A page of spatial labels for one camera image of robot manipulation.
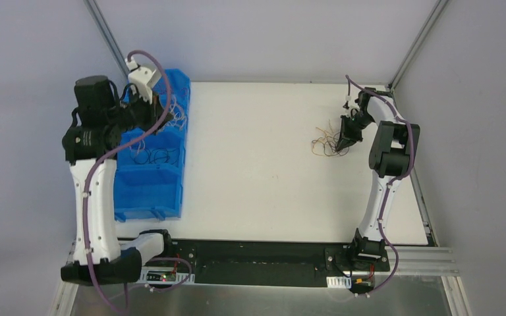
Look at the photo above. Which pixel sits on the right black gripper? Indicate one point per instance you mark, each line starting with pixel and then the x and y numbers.
pixel 349 126

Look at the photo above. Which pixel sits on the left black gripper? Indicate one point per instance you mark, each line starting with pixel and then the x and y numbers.
pixel 149 114

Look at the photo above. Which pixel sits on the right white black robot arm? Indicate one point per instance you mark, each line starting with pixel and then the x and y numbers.
pixel 391 159

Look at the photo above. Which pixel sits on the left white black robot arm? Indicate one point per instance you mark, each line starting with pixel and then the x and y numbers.
pixel 91 143

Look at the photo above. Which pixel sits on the blue plastic bin row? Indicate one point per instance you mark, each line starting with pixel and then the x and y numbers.
pixel 149 176

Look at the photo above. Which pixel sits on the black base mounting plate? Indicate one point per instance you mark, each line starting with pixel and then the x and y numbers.
pixel 296 264

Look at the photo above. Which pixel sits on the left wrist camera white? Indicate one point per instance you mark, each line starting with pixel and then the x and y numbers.
pixel 143 78

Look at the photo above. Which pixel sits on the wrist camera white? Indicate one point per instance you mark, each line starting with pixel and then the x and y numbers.
pixel 349 102
pixel 143 78

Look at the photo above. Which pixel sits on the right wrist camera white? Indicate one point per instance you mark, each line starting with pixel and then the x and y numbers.
pixel 349 102

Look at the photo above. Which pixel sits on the left corner aluminium post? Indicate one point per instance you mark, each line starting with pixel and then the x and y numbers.
pixel 107 35

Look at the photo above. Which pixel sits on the corner aluminium post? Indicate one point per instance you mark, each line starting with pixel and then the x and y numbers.
pixel 420 39
pixel 107 35

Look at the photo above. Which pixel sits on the aluminium frame rail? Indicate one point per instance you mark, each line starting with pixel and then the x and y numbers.
pixel 404 260

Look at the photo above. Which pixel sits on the right corner aluminium post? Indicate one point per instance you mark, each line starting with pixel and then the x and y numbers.
pixel 420 39

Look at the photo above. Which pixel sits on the white slotted cable duct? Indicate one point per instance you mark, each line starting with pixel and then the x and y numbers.
pixel 161 277

